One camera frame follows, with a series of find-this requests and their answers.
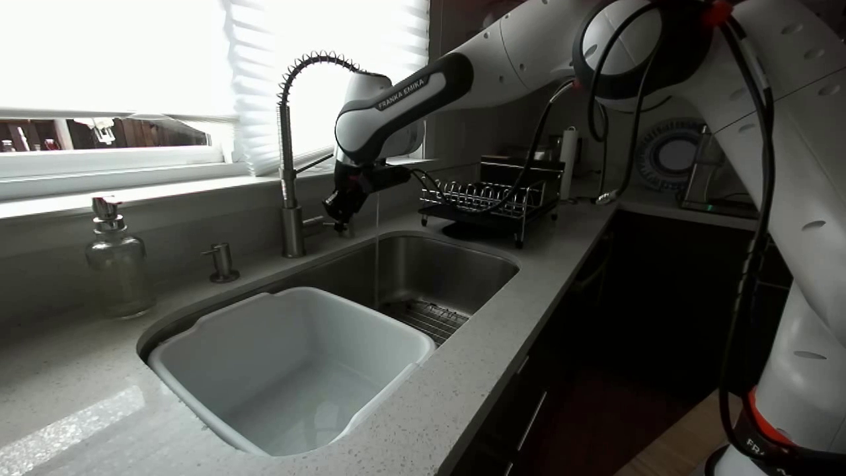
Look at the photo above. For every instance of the steel counter button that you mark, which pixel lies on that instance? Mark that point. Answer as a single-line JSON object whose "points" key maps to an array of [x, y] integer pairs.
{"points": [[222, 263]]}

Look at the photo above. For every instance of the stainless steel sink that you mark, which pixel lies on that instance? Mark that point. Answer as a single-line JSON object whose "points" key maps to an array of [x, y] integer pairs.
{"points": [[436, 268]]}

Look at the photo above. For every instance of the steel tap lever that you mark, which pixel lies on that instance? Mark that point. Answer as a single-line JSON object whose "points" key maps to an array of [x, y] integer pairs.
{"points": [[316, 223]]}

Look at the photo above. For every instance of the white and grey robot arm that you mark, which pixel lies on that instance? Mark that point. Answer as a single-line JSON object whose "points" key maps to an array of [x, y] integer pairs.
{"points": [[780, 99]]}

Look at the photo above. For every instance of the window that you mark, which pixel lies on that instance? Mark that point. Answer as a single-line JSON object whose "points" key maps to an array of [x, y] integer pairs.
{"points": [[106, 79]]}

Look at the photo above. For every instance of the paper towel roll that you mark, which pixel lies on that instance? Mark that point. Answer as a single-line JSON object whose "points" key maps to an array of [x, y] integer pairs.
{"points": [[568, 165]]}

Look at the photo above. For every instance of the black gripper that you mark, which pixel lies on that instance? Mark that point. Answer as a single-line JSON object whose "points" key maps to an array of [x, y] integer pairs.
{"points": [[353, 180]]}

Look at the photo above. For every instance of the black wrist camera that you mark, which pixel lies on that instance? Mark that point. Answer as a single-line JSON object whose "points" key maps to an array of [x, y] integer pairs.
{"points": [[395, 176]]}

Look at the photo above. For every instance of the steel spring kitchen tap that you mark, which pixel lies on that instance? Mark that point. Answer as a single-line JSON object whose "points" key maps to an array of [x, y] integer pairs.
{"points": [[287, 165]]}

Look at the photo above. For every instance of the glass soap dispenser bottle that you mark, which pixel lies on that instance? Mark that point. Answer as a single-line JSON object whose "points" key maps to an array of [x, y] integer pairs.
{"points": [[119, 264]]}

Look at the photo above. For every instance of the white plastic wash tub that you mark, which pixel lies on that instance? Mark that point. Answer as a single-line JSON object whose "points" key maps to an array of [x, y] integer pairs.
{"points": [[291, 370]]}

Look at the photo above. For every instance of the white window blind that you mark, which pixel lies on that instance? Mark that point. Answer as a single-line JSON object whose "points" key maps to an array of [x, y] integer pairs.
{"points": [[264, 79]]}

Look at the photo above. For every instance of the round decorative plate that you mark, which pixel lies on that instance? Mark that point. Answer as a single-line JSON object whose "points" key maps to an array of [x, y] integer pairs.
{"points": [[667, 155]]}

